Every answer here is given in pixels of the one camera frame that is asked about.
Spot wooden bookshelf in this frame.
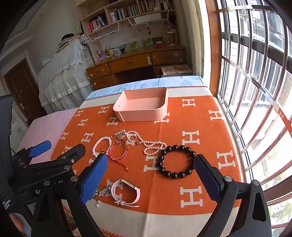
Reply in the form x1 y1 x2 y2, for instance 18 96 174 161
75 0 177 46

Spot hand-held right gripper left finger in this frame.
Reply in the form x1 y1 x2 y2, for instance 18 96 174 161
31 153 109 237

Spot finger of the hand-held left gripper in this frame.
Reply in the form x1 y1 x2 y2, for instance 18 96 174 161
15 143 86 196
11 140 52 164

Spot long pearl necklace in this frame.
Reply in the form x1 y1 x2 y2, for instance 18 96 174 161
126 130 167 156

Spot row of red books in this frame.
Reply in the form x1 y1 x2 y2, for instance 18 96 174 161
89 16 109 32

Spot blue flower necklace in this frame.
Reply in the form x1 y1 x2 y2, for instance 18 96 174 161
92 186 114 208

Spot white lace cover cloth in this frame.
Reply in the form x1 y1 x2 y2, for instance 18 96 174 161
38 38 95 114

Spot patterned box near dresser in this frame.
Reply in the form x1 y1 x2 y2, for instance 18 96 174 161
161 65 192 77

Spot black bead bracelet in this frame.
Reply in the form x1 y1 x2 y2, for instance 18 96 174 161
156 145 197 179

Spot pink storage box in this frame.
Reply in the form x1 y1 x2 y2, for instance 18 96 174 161
113 87 169 122

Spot blue printed bed sheet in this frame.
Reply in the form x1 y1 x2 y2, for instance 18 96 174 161
87 75 208 99

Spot stack of books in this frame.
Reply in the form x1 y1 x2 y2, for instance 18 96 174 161
56 34 82 54

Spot orange printed blanket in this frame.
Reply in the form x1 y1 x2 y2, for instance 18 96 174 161
51 86 246 237

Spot metal window grille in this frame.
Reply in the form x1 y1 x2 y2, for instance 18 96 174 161
216 0 292 228

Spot white watch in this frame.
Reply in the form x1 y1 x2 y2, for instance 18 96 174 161
112 178 140 207

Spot brown wooden door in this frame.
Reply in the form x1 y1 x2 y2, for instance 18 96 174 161
3 58 47 121

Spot wooden window frame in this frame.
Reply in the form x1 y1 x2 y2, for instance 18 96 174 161
205 0 223 97

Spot gold pearl pin brooch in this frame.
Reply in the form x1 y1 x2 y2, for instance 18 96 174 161
112 129 128 140

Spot red cord bracelet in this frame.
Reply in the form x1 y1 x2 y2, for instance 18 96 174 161
108 141 129 171

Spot white wire shelf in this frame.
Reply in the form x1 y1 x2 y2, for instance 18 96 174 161
85 16 170 42

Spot white pearl bracelet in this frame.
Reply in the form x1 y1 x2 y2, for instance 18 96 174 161
92 136 112 158

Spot wooden desk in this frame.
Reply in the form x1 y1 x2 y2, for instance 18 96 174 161
86 44 186 90

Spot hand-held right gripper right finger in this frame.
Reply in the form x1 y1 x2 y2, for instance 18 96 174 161
193 154 272 237

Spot pink bed sheet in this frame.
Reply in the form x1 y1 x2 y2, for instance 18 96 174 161
17 108 79 164

